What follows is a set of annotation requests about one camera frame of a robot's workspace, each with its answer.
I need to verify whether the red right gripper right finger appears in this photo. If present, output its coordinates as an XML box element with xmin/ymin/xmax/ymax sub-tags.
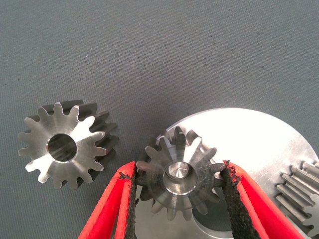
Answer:
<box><xmin>221</xmin><ymin>160</ymin><xmax>306</xmax><ymax>239</ymax></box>

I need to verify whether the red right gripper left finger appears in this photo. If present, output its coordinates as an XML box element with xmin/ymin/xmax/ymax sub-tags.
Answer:
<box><xmin>78</xmin><ymin>161</ymin><xmax>139</xmax><ymax>239</ymax></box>

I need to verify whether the small dark steel gear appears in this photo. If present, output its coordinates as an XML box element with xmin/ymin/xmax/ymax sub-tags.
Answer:
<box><xmin>136</xmin><ymin>125</ymin><xmax>226</xmax><ymax>222</ymax></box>

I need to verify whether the large bright steel gear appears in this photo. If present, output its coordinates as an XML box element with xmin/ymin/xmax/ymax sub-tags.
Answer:
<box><xmin>17</xmin><ymin>99</ymin><xmax>119</xmax><ymax>190</ymax></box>

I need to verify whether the round metal plate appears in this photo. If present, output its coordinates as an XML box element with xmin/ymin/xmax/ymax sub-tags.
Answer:
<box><xmin>134</xmin><ymin>107</ymin><xmax>319</xmax><ymax>239</ymax></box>

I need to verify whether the dark grey table cloth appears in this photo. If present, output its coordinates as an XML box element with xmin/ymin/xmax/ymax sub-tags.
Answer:
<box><xmin>0</xmin><ymin>0</ymin><xmax>319</xmax><ymax>239</ymax></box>

